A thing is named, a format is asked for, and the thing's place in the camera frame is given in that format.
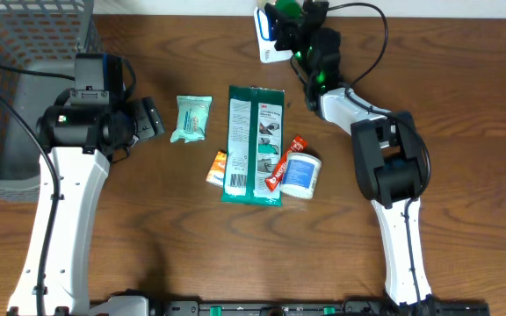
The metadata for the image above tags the green lid Knorr jar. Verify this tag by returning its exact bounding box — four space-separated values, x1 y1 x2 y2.
257 0 302 18

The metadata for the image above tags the teal white wipes packet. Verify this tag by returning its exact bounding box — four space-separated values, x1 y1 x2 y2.
170 96 213 143

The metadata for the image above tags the small orange box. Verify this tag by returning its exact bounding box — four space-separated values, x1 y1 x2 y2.
206 151 227 187

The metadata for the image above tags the green 3M pouch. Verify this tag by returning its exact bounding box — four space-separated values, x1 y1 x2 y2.
221 85 285 206

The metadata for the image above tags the red snack packet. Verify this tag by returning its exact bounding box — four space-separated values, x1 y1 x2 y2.
264 135 307 192

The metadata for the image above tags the white jar blue label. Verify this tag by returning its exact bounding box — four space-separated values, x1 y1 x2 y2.
280 153 322 199

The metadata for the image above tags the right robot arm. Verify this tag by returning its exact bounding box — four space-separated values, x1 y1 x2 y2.
260 1 431 314

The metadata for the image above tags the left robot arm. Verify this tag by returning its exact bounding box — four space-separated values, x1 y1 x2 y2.
7 93 164 315

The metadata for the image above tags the white barcode scanner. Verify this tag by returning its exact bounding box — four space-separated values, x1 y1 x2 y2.
253 7 293 64

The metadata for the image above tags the grey plastic mesh basket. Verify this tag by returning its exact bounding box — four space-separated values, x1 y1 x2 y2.
0 0 103 202

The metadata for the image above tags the right black cable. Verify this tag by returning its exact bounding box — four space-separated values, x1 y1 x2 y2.
327 2 432 308

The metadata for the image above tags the black cable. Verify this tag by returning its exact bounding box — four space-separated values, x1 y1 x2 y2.
327 2 432 308
0 59 76 316

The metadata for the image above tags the left black cable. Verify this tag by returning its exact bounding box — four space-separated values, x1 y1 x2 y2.
0 59 76 316

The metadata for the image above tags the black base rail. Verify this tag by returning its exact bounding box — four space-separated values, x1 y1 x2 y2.
161 298 490 316

